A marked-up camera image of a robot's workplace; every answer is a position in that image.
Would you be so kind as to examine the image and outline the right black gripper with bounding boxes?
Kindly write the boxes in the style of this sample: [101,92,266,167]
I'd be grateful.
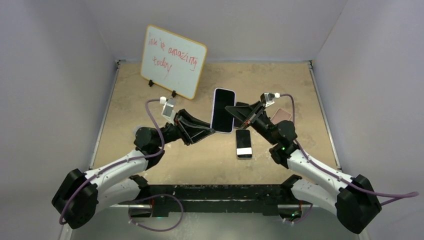
[224,101,279,146]

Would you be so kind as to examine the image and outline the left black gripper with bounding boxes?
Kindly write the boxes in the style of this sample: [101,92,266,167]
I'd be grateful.
[154,109,215,148]

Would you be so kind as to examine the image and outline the black smartphone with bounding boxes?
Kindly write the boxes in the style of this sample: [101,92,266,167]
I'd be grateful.
[235,129,253,160]

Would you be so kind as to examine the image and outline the pink phone case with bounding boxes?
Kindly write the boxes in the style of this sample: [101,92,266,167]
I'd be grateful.
[270,108,292,124]

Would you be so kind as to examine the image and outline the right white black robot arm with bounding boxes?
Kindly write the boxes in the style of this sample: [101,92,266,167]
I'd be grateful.
[225,101,382,234]

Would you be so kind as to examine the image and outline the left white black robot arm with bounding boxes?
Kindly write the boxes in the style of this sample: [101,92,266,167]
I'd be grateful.
[51,109,215,229]

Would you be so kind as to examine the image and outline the black phone on table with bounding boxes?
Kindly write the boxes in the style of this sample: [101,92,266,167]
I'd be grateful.
[233,101,249,129]

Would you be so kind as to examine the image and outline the small clear plastic cup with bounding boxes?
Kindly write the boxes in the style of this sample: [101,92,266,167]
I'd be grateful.
[132,125,142,136]

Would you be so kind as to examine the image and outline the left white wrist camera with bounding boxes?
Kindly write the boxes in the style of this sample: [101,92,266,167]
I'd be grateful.
[159,96,176,124]

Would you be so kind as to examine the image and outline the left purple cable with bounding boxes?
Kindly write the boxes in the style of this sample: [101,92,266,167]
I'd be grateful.
[58,98,166,225]

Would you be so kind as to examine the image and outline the white whiteboard with yellow frame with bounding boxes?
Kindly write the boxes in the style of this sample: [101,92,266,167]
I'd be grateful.
[140,24,208,100]

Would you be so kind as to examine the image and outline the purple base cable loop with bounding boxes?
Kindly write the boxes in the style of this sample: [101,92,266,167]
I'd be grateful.
[127,193,185,233]

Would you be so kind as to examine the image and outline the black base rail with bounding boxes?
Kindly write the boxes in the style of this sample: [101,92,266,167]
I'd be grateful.
[137,184,299,217]

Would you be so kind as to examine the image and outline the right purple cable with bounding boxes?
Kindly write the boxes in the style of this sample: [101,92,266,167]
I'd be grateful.
[278,93,420,207]

